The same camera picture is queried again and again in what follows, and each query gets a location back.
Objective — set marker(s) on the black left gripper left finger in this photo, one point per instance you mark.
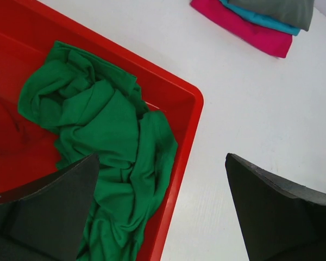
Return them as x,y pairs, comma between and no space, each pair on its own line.
45,219

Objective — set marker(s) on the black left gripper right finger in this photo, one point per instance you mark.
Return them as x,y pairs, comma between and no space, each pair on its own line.
279,219

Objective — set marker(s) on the green t-shirt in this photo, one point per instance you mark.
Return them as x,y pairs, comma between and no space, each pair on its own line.
94,106

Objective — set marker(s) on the folded pink t-shirt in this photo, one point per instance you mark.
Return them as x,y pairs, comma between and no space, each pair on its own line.
269,41

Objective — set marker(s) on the folded teal t-shirt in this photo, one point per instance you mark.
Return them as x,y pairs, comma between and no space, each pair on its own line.
262,20

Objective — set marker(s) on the folded grey t-shirt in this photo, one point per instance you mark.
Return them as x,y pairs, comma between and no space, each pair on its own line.
297,13

